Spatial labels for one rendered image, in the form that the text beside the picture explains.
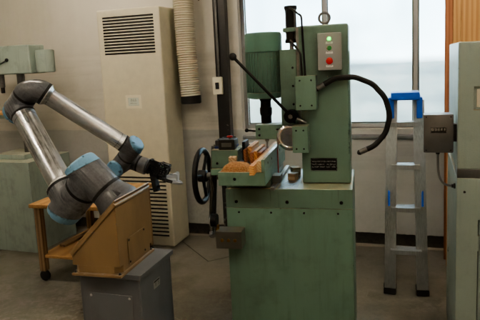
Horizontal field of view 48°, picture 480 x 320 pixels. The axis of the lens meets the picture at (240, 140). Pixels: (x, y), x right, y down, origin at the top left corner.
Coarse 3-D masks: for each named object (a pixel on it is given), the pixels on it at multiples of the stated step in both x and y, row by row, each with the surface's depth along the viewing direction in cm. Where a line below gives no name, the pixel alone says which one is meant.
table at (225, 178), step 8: (280, 160) 271; (272, 168) 248; (224, 176) 233; (232, 176) 232; (240, 176) 231; (248, 176) 231; (256, 176) 230; (264, 176) 229; (224, 184) 234; (232, 184) 233; (240, 184) 232; (248, 184) 231; (256, 184) 230; (264, 184) 230
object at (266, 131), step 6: (258, 126) 257; (264, 126) 256; (270, 126) 255; (276, 126) 255; (258, 132) 257; (264, 132) 256; (270, 132) 256; (258, 138) 258; (264, 138) 257; (270, 138) 256
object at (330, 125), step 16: (304, 32) 238; (320, 32) 236; (304, 48) 239; (320, 80) 239; (320, 96) 240; (336, 96) 239; (304, 112) 243; (320, 112) 242; (336, 112) 240; (320, 128) 243; (336, 128) 241; (320, 144) 244; (336, 144) 242; (304, 160) 246; (304, 176) 248; (320, 176) 246; (336, 176) 244
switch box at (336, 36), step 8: (336, 32) 229; (320, 40) 231; (336, 40) 229; (320, 48) 231; (336, 48) 230; (320, 56) 232; (328, 56) 231; (336, 56) 230; (320, 64) 232; (328, 64) 231; (336, 64) 231
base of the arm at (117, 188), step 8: (112, 184) 223; (120, 184) 224; (128, 184) 227; (104, 192) 221; (112, 192) 221; (120, 192) 221; (128, 192) 222; (96, 200) 223; (104, 200) 220; (112, 200) 219; (104, 208) 220
